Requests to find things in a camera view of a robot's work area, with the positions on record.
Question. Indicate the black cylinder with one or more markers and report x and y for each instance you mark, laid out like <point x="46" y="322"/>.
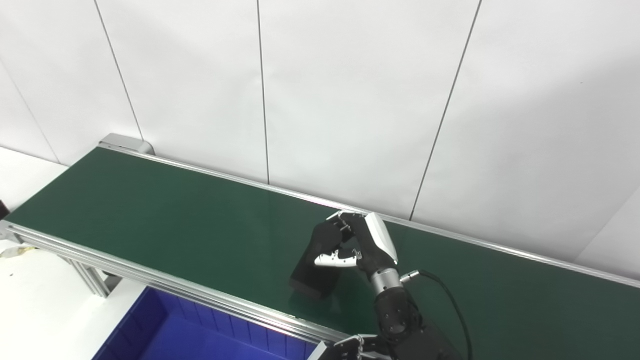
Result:
<point x="315" y="280"/>

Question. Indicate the aluminium conveyor leg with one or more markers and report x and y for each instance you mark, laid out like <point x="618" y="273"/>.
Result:
<point x="90" y="277"/>

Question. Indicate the small yellowish scrap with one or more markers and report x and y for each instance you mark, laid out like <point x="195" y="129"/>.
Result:
<point x="12" y="251"/>

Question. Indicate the blue plastic bin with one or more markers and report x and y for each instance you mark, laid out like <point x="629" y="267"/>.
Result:
<point x="190" y="335"/>

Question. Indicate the green conveyor belt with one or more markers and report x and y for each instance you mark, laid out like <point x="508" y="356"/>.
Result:
<point x="200" y="225"/>
<point x="150" y="280"/>

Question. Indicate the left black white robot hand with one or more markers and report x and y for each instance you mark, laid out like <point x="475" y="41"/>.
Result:
<point x="350" y="347"/>

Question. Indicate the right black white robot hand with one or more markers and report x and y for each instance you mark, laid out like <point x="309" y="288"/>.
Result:
<point x="375" y="245"/>

